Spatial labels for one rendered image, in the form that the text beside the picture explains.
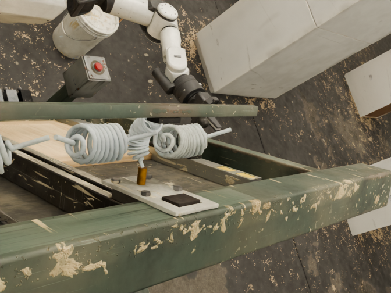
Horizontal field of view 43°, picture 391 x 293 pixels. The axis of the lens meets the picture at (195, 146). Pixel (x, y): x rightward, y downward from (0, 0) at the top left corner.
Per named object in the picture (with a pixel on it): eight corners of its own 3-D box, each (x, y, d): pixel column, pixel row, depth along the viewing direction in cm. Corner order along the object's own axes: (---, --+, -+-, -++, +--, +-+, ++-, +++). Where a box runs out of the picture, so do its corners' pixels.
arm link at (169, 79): (194, 100, 168) (177, 78, 173) (201, 77, 160) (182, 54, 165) (166, 109, 162) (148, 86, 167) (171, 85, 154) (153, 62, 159)
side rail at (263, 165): (115, 137, 216) (117, 112, 214) (349, 215, 144) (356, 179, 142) (104, 138, 212) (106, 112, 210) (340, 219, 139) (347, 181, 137)
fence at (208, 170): (66, 125, 197) (67, 114, 196) (259, 192, 134) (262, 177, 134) (54, 125, 193) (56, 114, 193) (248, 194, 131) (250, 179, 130)
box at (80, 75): (83, 75, 230) (105, 56, 218) (90, 99, 228) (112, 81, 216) (60, 74, 221) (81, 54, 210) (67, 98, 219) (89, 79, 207)
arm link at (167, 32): (174, 68, 176) (170, 34, 188) (187, 47, 169) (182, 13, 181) (146, 59, 172) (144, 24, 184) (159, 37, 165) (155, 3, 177)
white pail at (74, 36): (85, 27, 348) (124, -12, 318) (95, 65, 341) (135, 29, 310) (44, 19, 326) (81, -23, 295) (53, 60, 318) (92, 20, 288)
